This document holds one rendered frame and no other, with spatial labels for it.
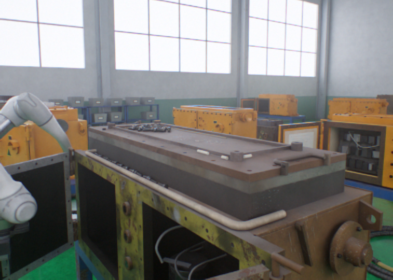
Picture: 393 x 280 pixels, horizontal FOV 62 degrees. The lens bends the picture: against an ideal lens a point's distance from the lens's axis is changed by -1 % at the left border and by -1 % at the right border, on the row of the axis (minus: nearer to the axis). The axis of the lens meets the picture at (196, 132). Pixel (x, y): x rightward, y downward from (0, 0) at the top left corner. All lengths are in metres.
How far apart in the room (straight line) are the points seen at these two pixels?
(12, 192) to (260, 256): 0.86
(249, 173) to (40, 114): 1.37
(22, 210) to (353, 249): 1.04
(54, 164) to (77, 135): 1.87
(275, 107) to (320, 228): 10.99
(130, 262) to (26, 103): 1.02
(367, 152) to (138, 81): 8.84
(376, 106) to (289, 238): 9.18
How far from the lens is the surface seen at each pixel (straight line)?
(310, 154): 1.10
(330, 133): 3.91
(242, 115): 4.97
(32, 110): 1.97
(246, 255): 0.82
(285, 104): 11.69
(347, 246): 1.11
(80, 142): 3.80
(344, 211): 1.15
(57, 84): 10.52
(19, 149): 3.72
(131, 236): 1.38
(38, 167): 1.86
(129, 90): 11.31
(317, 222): 1.03
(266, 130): 8.41
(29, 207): 1.27
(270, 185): 0.93
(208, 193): 1.01
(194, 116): 5.37
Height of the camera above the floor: 1.58
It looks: 8 degrees down
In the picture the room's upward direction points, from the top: straight up
